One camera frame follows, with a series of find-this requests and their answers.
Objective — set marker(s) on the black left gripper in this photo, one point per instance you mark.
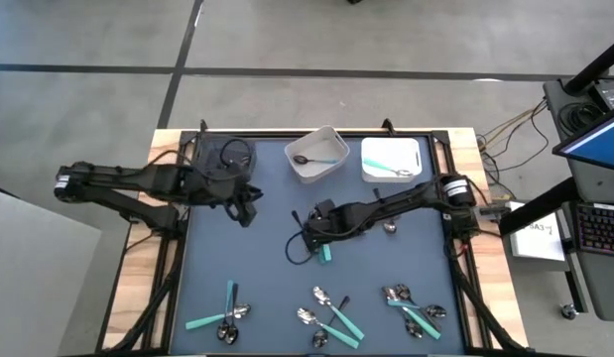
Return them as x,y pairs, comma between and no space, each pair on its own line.
222,191

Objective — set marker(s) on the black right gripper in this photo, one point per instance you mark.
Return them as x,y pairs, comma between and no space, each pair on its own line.
331,228

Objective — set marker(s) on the shiny silver spoon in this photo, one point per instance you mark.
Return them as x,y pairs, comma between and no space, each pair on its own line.
390,228

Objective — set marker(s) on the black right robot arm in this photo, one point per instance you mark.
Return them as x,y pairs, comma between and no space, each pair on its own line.
396,203

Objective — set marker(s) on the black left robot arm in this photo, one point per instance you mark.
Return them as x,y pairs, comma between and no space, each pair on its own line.
138,181

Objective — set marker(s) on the blue table mat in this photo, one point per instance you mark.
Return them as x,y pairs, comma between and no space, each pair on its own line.
267,258

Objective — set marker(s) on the grey plastic bin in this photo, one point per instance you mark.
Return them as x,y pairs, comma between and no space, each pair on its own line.
207,149

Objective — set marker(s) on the white plastic bin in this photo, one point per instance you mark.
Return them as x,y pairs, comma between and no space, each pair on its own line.
386,149
331,144

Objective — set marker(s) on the grey usb hub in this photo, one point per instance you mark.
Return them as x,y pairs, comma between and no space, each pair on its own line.
492,210

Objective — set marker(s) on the white paper sheet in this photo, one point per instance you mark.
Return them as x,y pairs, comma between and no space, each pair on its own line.
534,243

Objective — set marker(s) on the black monitor support bar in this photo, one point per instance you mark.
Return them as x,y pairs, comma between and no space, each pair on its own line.
534,208

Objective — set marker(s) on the grey flat panel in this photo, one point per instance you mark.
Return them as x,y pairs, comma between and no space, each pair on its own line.
38,277

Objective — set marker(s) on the cart caster wheel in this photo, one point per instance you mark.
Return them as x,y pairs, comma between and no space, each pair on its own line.
568,312

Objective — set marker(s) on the grey equipment cart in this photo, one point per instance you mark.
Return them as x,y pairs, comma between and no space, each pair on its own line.
591,183

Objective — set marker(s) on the backlit keyboard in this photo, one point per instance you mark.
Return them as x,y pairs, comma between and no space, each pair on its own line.
601,228

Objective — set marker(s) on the computer monitor blue screen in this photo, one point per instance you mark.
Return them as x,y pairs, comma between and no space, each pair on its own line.
599,144

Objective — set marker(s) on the black power adapter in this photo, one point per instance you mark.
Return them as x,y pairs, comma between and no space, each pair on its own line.
609,94

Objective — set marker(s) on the black slanted pole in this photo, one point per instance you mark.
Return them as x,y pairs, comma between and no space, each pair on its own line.
596,64

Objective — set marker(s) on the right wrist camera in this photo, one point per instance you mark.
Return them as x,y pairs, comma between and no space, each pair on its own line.
326,206

